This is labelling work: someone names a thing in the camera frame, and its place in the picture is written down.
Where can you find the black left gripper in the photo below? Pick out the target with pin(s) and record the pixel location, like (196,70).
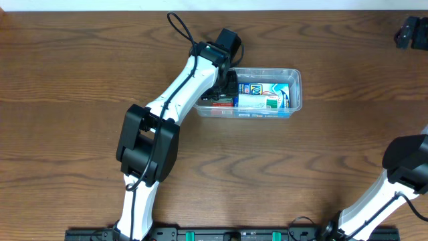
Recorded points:
(227,89)

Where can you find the red white medicine box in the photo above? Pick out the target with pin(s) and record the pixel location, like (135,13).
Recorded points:
(222,107)

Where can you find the white green medicine box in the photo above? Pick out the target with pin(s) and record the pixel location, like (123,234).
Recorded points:
(256,101)

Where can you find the blue fever patch box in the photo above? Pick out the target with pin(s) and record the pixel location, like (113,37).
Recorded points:
(280,90)

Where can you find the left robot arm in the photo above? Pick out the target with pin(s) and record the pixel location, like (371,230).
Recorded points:
(149,139)

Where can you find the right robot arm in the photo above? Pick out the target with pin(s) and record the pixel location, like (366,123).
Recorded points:
(403,178)

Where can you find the clear plastic container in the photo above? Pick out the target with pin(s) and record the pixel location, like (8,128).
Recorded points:
(288,76)

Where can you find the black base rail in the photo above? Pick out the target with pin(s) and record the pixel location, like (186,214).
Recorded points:
(174,234)

